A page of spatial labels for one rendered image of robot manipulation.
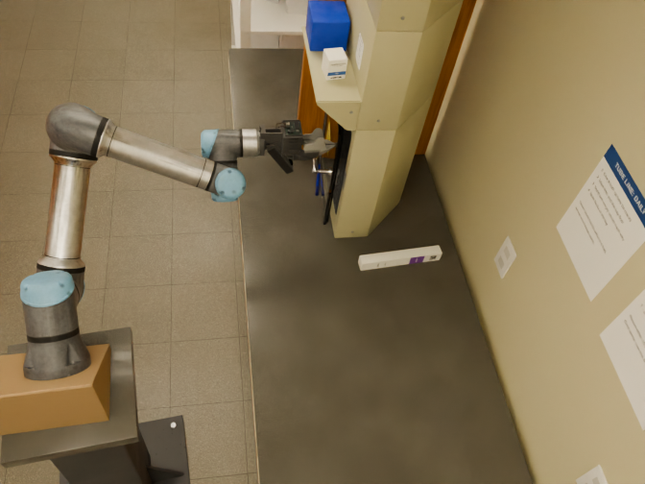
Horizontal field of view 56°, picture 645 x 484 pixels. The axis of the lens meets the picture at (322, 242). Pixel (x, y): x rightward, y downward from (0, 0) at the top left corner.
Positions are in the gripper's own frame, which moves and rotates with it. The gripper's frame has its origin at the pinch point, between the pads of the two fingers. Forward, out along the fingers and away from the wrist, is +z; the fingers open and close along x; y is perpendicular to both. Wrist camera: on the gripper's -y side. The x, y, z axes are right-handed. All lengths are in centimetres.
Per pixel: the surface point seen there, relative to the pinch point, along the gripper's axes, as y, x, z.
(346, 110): 17.2, -4.7, 1.5
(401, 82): 26.2, -4.7, 14.1
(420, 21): 42.9, -4.7, 14.9
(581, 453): -15, -86, 48
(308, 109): -14.7, 32.4, -0.7
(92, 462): -67, -60, -71
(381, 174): -6.8, -4.6, 15.4
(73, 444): -37, -64, -70
